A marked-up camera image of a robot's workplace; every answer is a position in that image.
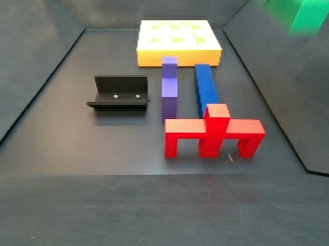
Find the purple long block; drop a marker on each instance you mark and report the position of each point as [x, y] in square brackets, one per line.
[169, 87]

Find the red cross-shaped block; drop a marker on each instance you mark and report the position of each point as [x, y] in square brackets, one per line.
[212, 129]

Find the blue long block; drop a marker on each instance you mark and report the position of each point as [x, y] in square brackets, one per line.
[205, 85]

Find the black bracket holder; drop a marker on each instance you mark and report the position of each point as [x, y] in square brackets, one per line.
[121, 92]

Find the yellow slotted board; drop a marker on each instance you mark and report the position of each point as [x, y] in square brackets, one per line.
[187, 39]

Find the green long block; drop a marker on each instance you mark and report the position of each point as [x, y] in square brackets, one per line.
[300, 16]

